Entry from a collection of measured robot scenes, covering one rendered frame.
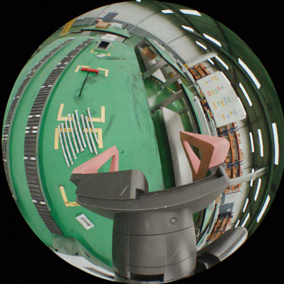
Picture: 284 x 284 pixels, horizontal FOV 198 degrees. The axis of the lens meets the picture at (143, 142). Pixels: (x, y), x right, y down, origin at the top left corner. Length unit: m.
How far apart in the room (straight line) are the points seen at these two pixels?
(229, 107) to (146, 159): 2.51
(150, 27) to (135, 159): 10.96
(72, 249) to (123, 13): 10.97
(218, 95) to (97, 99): 2.69
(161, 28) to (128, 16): 3.53
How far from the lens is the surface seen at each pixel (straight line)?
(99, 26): 1.87
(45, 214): 0.28
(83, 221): 0.28
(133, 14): 10.74
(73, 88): 0.34
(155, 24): 11.05
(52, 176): 0.26
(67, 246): 0.33
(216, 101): 2.70
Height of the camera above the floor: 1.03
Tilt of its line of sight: 47 degrees down
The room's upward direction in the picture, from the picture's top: 70 degrees clockwise
